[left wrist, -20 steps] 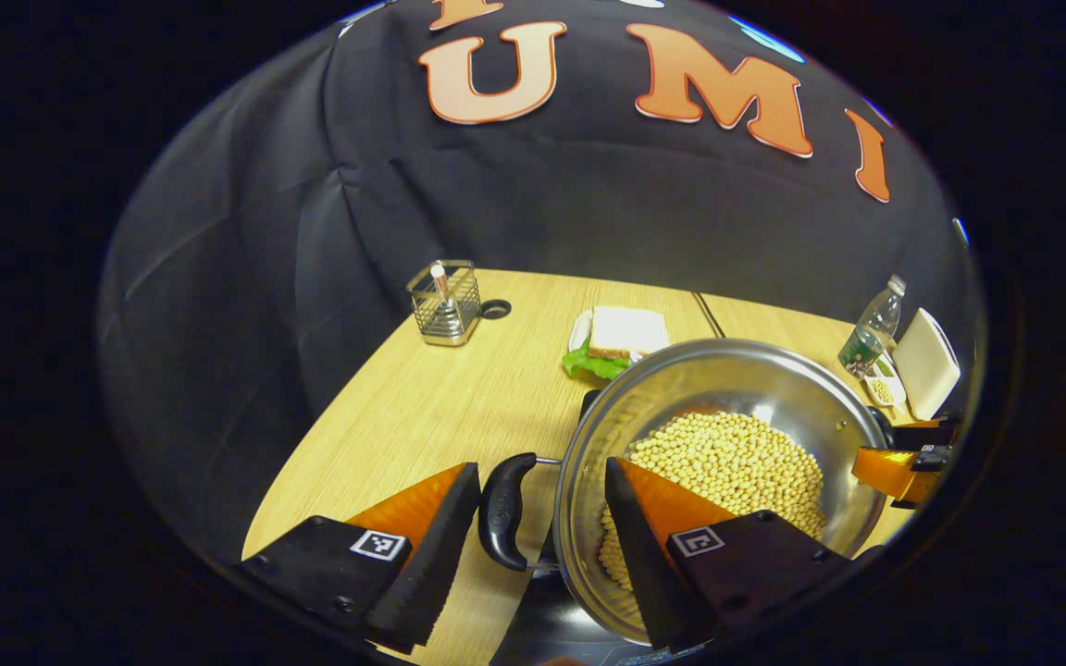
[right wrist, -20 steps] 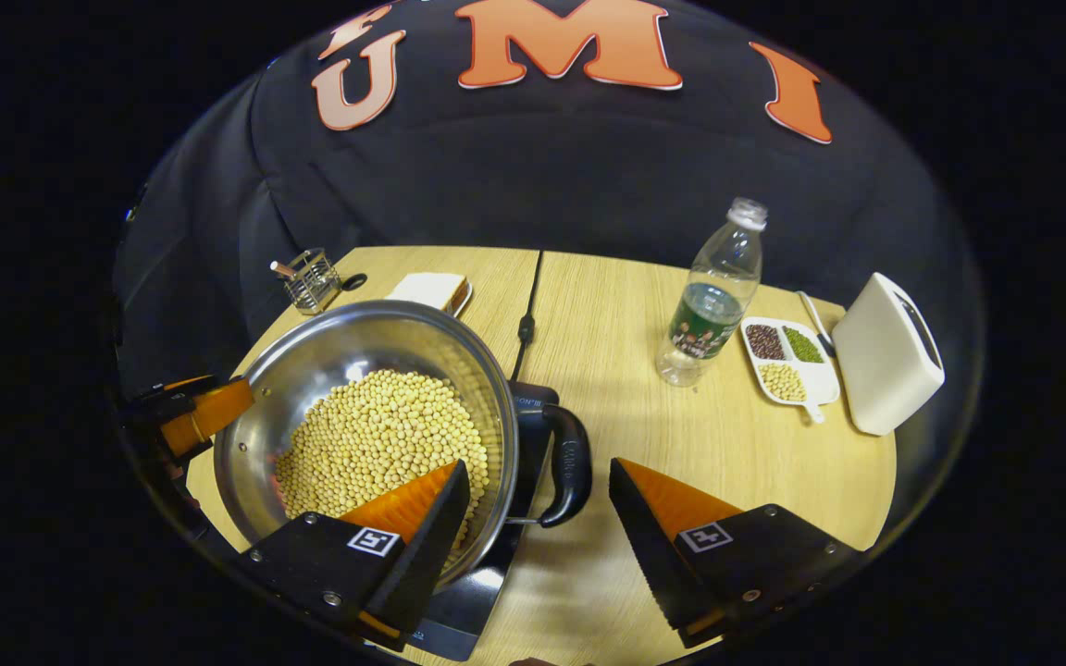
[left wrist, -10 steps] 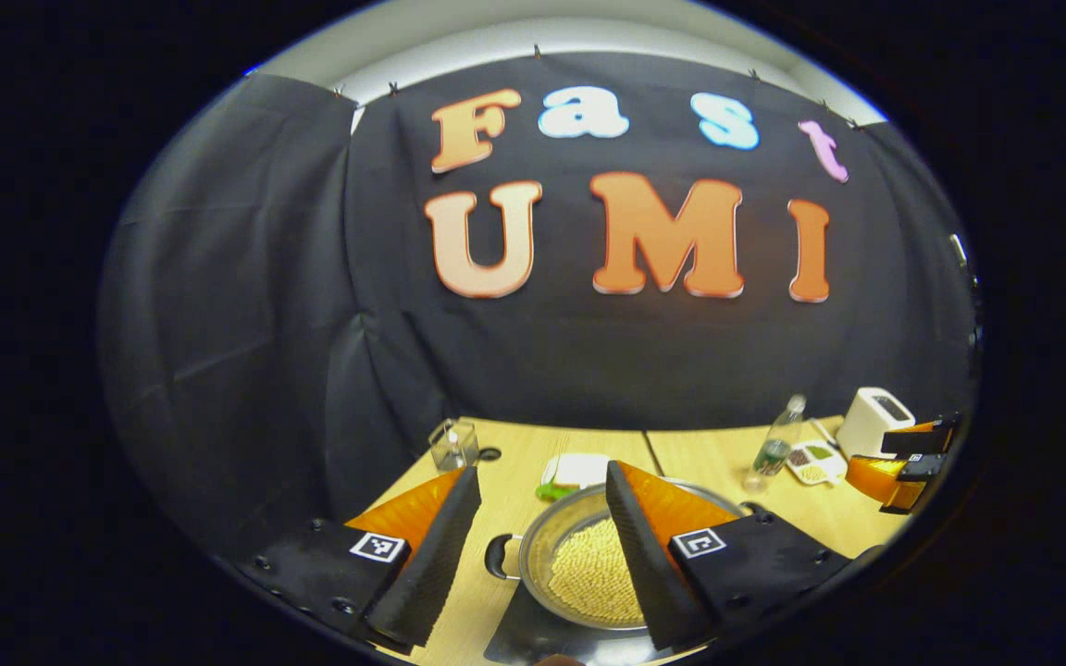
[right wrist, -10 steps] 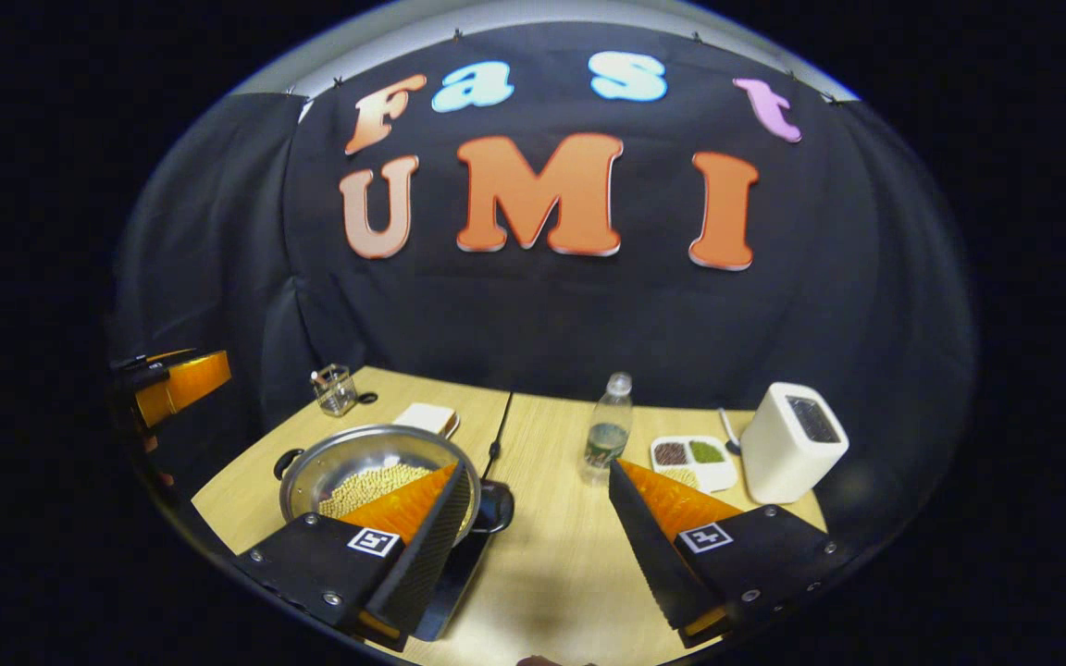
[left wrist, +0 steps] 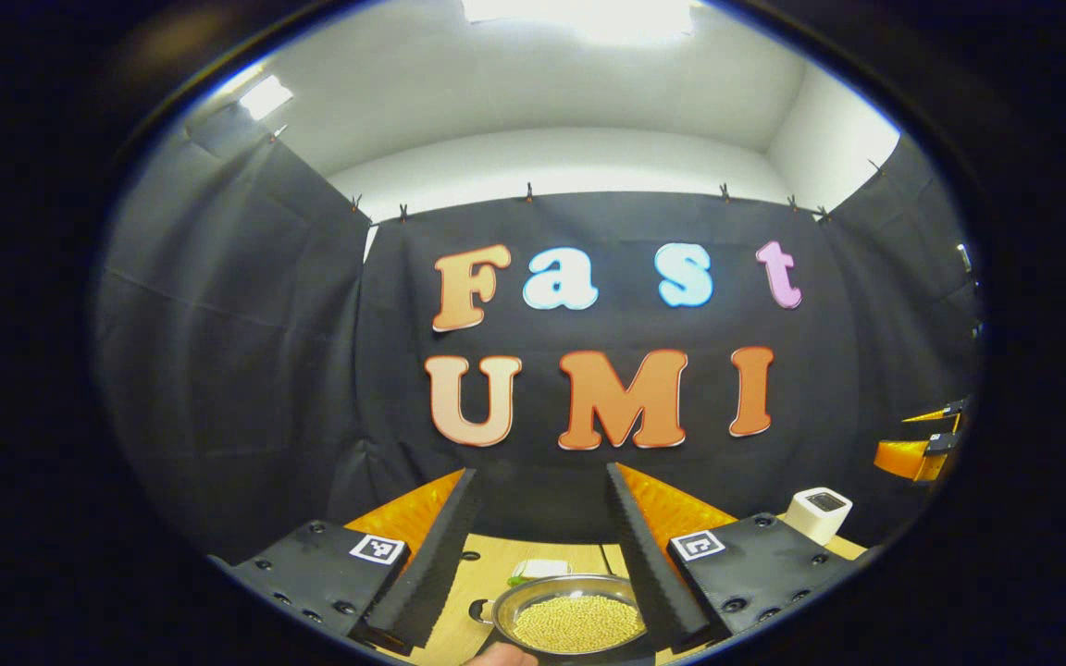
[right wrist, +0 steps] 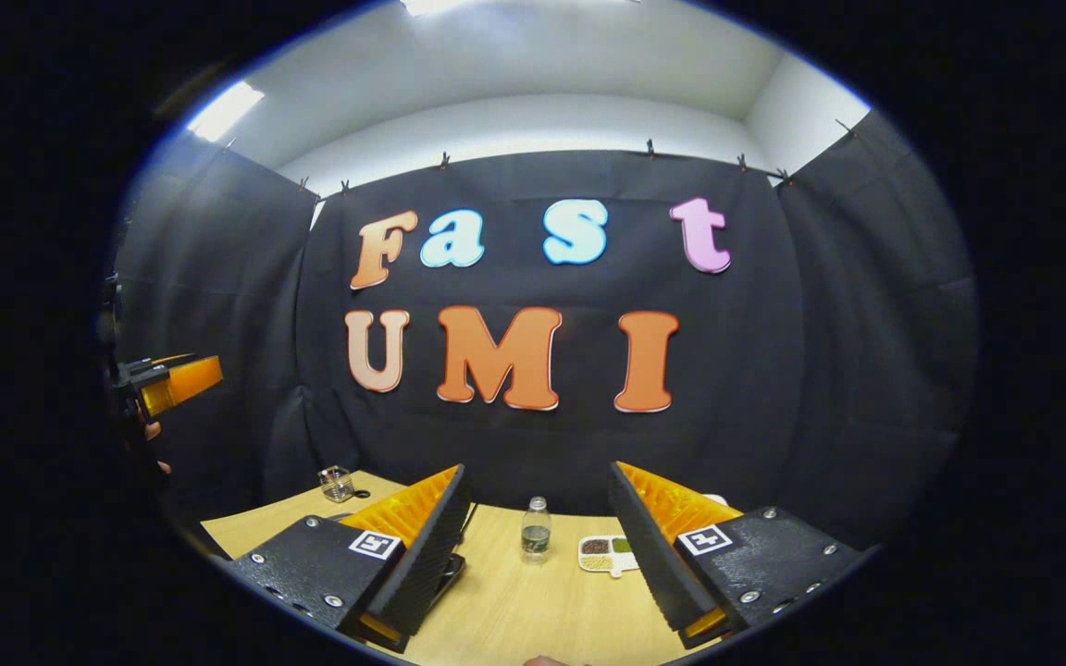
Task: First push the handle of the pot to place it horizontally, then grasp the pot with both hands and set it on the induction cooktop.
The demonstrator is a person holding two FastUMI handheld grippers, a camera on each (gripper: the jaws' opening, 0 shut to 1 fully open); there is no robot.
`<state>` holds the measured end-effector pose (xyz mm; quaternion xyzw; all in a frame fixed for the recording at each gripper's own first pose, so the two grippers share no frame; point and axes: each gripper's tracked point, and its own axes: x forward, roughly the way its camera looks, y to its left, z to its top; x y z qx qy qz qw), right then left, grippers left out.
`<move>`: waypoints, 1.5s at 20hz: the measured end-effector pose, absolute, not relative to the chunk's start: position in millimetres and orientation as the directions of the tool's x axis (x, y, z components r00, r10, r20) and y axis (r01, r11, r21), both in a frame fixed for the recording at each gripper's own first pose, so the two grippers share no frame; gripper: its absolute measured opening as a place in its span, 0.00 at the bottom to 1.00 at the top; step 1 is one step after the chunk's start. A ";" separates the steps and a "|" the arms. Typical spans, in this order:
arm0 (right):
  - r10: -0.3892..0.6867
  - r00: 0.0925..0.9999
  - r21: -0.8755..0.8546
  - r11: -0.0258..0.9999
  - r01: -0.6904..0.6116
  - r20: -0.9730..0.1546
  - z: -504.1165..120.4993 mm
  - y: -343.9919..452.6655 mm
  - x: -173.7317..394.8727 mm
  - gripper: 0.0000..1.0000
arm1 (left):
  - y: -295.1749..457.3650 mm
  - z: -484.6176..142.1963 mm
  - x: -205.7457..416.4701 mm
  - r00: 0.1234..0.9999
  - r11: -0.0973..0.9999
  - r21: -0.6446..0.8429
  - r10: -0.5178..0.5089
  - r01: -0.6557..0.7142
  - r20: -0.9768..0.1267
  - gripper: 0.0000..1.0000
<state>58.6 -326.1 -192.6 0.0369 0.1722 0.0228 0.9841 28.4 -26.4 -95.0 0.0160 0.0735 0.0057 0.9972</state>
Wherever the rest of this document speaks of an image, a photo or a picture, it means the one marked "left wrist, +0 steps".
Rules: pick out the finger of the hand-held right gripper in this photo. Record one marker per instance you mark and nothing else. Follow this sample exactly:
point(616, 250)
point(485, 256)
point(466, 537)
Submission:
point(908, 460)
point(945, 414)

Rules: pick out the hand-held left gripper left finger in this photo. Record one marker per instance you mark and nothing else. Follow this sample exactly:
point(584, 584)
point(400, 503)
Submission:
point(440, 555)

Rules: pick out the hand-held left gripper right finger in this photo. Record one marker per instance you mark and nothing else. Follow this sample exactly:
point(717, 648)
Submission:
point(649, 555)

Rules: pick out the steel pot with soybeans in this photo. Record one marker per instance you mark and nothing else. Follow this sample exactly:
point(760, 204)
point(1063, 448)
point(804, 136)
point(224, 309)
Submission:
point(575, 620)

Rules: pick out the black induction cooktop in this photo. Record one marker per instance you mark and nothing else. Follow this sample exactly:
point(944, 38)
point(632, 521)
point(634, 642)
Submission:
point(579, 660)

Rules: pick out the sandwich with lettuce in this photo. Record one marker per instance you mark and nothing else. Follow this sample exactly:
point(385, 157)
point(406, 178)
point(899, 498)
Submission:
point(540, 569)

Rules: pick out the white countertop appliance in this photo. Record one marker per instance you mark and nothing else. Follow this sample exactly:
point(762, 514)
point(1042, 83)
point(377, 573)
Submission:
point(818, 513)

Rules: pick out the row of cloth clips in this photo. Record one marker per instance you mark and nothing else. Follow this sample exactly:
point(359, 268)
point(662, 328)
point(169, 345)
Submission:
point(528, 191)

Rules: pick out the small ceiling light panel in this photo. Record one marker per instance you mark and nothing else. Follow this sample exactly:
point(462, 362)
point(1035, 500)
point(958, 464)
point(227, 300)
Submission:
point(265, 96)

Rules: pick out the large ceiling light panel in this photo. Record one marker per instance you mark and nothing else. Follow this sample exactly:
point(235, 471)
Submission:
point(588, 17)

